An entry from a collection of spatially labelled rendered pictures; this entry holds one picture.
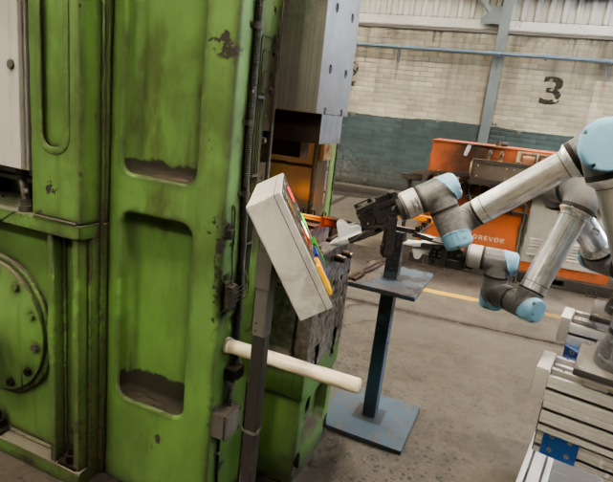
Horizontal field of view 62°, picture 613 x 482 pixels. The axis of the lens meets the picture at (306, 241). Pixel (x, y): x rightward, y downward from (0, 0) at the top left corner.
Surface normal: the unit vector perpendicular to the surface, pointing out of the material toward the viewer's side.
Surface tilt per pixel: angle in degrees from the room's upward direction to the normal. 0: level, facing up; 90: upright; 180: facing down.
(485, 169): 90
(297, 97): 90
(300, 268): 90
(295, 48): 90
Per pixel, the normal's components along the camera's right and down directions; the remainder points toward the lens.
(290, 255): 0.03, 0.25
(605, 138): -0.49, 0.04
